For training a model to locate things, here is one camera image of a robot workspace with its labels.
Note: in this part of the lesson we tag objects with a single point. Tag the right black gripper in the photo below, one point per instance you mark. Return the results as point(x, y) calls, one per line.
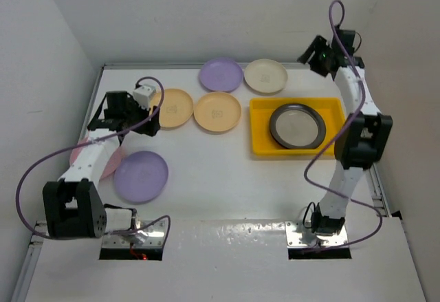
point(317, 42)

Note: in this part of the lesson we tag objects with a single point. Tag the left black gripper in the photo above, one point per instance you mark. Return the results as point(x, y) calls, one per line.
point(150, 126)

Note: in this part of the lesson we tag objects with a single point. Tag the orange plate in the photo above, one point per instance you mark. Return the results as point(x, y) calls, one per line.
point(176, 109)
point(217, 112)

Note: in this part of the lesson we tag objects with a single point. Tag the pink plate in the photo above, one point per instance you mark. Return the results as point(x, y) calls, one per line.
point(111, 164)

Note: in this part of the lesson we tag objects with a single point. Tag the cream white plate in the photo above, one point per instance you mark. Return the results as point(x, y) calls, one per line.
point(266, 76)

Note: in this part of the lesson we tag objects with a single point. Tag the purple plate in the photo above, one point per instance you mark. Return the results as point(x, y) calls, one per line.
point(141, 177)
point(221, 74)

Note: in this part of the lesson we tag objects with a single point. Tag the dark metal plate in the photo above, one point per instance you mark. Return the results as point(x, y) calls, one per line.
point(297, 126)

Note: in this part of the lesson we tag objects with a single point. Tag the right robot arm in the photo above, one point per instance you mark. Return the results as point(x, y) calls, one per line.
point(362, 139)

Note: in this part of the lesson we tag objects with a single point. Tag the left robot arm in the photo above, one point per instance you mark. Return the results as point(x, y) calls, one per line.
point(73, 208)

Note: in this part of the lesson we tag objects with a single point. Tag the yellow plastic bin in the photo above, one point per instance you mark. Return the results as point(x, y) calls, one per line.
point(263, 144)

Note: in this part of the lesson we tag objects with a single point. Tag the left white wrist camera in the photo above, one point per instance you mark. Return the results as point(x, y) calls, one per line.
point(143, 95)

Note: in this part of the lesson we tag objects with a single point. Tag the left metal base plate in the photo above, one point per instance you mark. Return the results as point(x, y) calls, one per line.
point(150, 238)

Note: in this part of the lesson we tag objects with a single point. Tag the metal base plate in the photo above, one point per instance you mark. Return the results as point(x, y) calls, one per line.
point(150, 238)
point(298, 237)

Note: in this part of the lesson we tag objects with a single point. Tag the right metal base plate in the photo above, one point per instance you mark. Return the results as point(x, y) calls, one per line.
point(298, 237)

